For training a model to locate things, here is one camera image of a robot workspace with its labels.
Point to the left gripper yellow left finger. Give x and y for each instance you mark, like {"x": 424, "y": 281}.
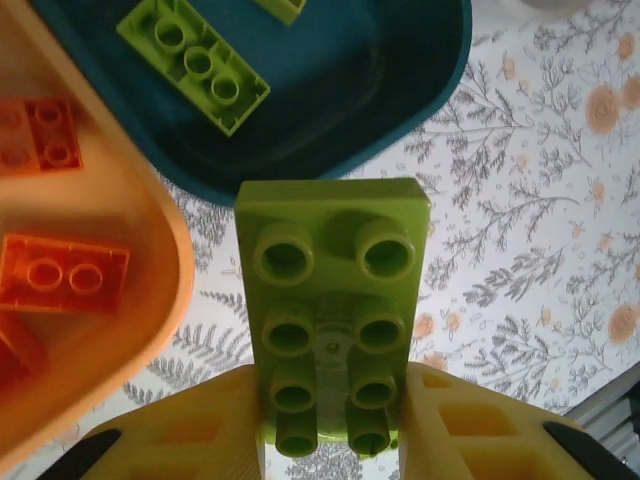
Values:
{"x": 200, "y": 440}

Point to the orange lego brick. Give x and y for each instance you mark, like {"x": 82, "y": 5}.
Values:
{"x": 60, "y": 275}
{"x": 15, "y": 355}
{"x": 52, "y": 132}

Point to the small green lego brick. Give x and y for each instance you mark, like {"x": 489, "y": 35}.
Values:
{"x": 282, "y": 7}

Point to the teal plastic container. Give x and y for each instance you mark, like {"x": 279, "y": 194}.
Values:
{"x": 325, "y": 125}

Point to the aluminium front mounting rail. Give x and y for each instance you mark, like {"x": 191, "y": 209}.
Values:
{"x": 620, "y": 410}

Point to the orange plastic container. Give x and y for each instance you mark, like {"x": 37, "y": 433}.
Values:
{"x": 125, "y": 210}

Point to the white plastic container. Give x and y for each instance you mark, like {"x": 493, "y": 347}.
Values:
{"x": 555, "y": 5}

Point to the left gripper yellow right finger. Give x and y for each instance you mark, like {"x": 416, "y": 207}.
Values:
{"x": 475, "y": 450}

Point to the floral patterned table cover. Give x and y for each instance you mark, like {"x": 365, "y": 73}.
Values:
{"x": 500, "y": 250}

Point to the long green lego brick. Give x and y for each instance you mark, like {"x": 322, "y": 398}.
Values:
{"x": 192, "y": 62}
{"x": 332, "y": 225}

